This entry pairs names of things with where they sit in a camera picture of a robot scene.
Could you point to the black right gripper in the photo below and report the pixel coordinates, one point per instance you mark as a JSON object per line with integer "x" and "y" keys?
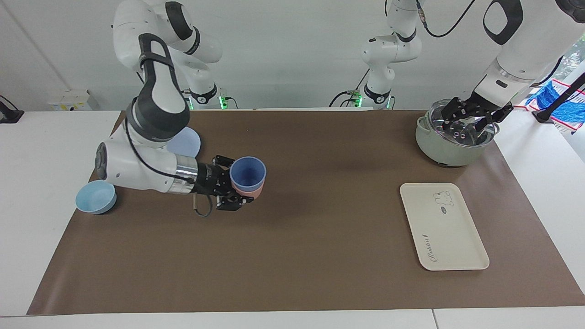
{"x": 212, "y": 180}

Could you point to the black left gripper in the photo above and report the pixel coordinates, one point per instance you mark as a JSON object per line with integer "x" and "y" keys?
{"x": 475, "y": 106}

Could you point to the periwinkle blue cup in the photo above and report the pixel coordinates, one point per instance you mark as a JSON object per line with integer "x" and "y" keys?
{"x": 247, "y": 173}

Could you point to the pink cup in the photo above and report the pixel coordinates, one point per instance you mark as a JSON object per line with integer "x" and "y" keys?
{"x": 254, "y": 193}

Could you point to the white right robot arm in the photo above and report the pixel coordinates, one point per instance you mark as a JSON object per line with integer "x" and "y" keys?
{"x": 155, "y": 91}

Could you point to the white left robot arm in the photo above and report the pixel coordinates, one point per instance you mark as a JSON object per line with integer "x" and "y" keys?
{"x": 525, "y": 55}

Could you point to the cream rabbit print tray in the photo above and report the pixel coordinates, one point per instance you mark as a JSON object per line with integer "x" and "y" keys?
{"x": 448, "y": 228}

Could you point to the glass pot lid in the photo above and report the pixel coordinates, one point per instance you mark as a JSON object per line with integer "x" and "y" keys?
{"x": 466, "y": 138}

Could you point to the pale green cooking pot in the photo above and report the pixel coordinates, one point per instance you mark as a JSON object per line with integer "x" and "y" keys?
{"x": 438, "y": 148}

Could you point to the periwinkle blue plate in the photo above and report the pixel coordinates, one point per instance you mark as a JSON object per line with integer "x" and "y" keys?
{"x": 189, "y": 141}

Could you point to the blue cloth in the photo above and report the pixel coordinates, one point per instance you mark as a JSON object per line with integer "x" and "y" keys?
{"x": 544, "y": 98}

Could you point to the black stand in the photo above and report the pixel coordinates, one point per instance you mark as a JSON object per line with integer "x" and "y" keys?
{"x": 562, "y": 98}

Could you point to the brown table mat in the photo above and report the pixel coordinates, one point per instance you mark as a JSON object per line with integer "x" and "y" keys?
{"x": 320, "y": 228}

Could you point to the light blue bowl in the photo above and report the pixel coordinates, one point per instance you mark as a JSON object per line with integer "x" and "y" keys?
{"x": 93, "y": 196}

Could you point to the black desk clamp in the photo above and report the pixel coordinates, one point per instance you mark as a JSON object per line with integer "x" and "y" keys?
{"x": 9, "y": 114}

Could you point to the yellowish wall socket box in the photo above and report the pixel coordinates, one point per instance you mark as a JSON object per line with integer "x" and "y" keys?
{"x": 68, "y": 100}

